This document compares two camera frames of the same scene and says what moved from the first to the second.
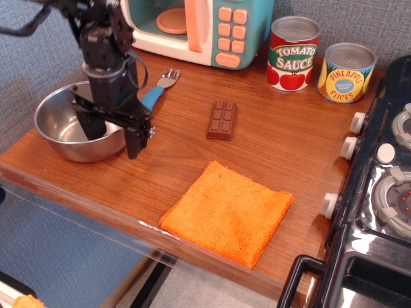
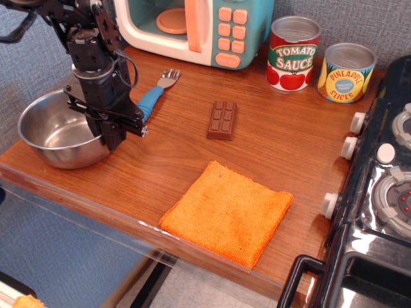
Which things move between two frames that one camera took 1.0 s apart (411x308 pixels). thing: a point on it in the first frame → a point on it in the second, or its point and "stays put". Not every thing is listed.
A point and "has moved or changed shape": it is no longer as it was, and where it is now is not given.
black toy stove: (368, 260) stays put
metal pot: (58, 123) has moved or changed shape
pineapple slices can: (347, 72) stays put
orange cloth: (228, 215) stays put
